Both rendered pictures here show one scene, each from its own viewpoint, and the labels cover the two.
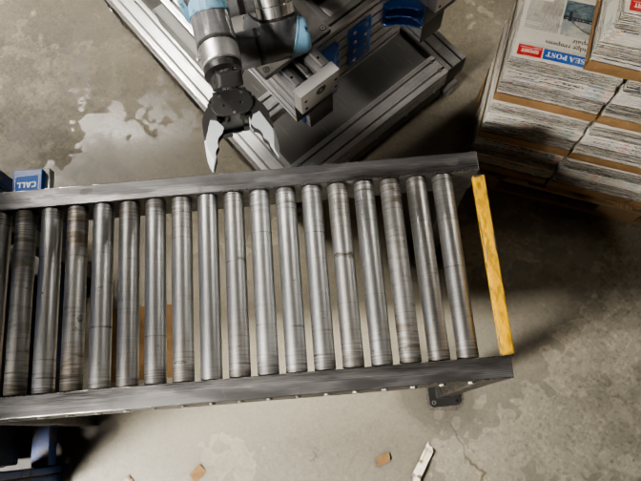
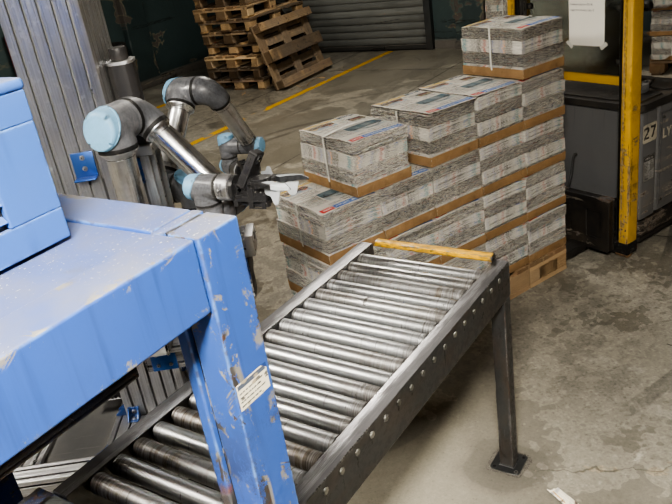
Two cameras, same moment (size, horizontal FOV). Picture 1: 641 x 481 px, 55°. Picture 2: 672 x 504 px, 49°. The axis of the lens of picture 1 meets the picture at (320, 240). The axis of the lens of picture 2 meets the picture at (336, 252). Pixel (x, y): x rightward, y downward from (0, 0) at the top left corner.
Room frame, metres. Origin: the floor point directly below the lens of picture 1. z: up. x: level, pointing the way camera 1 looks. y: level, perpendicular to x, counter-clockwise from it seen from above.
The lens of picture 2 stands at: (-0.64, 1.61, 1.87)
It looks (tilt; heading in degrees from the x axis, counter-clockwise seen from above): 25 degrees down; 304
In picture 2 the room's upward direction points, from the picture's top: 9 degrees counter-clockwise
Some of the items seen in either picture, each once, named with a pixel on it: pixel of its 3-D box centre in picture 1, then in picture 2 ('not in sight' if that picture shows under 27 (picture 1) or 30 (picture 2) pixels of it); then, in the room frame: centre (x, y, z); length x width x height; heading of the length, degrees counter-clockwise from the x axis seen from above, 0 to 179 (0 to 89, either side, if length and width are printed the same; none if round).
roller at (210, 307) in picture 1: (209, 284); (320, 364); (0.37, 0.28, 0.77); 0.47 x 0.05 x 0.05; 177
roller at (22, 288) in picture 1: (21, 300); (208, 473); (0.39, 0.73, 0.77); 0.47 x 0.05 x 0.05; 177
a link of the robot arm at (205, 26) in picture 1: (212, 26); (204, 187); (0.76, 0.15, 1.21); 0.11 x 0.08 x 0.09; 8
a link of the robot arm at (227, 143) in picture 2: not in sight; (230, 145); (1.51, -0.86, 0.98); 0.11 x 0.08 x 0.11; 10
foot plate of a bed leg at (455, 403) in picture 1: (444, 389); (509, 461); (0.09, -0.36, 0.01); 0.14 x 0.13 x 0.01; 177
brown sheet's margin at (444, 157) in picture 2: not in sight; (424, 146); (0.74, -1.27, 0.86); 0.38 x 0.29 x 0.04; 158
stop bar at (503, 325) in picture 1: (492, 261); (432, 249); (0.33, -0.39, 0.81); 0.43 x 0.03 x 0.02; 177
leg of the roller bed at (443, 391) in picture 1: (461, 382); (504, 384); (0.09, -0.36, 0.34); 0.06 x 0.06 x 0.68; 87
